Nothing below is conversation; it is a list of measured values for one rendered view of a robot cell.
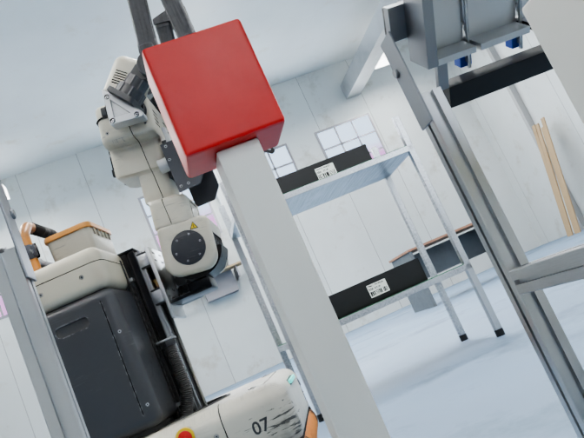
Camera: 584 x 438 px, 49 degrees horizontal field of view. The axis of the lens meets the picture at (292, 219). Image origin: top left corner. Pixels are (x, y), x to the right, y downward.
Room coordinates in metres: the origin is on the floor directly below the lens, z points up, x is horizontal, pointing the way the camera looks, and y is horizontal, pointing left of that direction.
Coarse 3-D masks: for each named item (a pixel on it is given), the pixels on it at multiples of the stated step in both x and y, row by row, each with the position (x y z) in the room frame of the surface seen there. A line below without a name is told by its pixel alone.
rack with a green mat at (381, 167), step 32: (384, 160) 2.87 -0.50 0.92; (416, 160) 2.90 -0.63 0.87; (224, 192) 2.72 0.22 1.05; (288, 192) 2.78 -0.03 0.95; (320, 192) 2.94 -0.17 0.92; (448, 224) 2.90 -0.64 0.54; (256, 288) 3.13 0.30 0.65; (416, 288) 2.84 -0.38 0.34; (480, 288) 2.90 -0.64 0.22; (352, 320) 2.78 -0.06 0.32; (320, 416) 2.72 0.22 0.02
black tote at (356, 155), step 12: (336, 156) 2.98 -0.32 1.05; (348, 156) 2.99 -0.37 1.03; (360, 156) 3.00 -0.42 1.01; (312, 168) 2.95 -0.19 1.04; (324, 168) 2.96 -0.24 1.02; (336, 168) 2.98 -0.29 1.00; (276, 180) 2.92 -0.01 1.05; (288, 180) 2.93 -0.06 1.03; (300, 180) 2.94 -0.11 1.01; (312, 180) 2.95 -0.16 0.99
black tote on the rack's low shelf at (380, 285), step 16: (384, 272) 2.97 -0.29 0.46; (400, 272) 2.98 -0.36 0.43; (416, 272) 3.00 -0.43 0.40; (352, 288) 2.93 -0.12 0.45; (368, 288) 2.95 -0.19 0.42; (384, 288) 2.96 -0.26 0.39; (400, 288) 2.98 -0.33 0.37; (336, 304) 2.91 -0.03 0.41; (352, 304) 2.93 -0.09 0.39; (368, 304) 2.94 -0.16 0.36
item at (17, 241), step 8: (0, 184) 0.92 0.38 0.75; (0, 192) 0.90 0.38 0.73; (0, 200) 0.88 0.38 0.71; (8, 208) 0.91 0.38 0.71; (8, 216) 0.89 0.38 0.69; (16, 216) 0.92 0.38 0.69; (8, 224) 0.88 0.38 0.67; (16, 224) 0.92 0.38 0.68; (16, 232) 0.90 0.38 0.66; (16, 240) 0.89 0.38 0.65; (16, 248) 0.88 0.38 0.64; (24, 248) 0.92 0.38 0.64; (24, 256) 0.90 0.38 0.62; (24, 264) 0.89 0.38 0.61; (24, 272) 0.88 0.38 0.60; (32, 272) 0.92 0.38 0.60; (32, 280) 0.91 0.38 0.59
